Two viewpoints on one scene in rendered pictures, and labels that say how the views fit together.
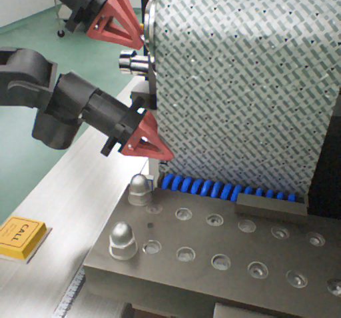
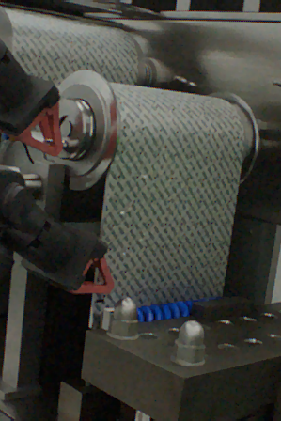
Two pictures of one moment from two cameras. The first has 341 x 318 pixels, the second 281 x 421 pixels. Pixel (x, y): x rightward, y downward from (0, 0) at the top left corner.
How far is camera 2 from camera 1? 0.76 m
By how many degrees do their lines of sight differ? 59
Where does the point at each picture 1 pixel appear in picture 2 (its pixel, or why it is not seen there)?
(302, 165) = (218, 263)
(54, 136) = not seen: outside the picture
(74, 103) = (33, 222)
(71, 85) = not seen: hidden behind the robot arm
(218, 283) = (272, 350)
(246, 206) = (212, 307)
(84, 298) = not seen: outside the picture
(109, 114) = (67, 232)
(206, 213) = not seen: hidden behind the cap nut
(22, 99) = (19, 210)
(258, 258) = (264, 334)
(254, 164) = (184, 272)
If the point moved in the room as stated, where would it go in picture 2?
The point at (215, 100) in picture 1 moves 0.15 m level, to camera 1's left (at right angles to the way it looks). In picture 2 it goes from (158, 200) to (85, 207)
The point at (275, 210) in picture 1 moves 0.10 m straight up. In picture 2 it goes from (232, 304) to (243, 229)
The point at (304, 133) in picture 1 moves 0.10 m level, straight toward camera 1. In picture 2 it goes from (220, 226) to (267, 241)
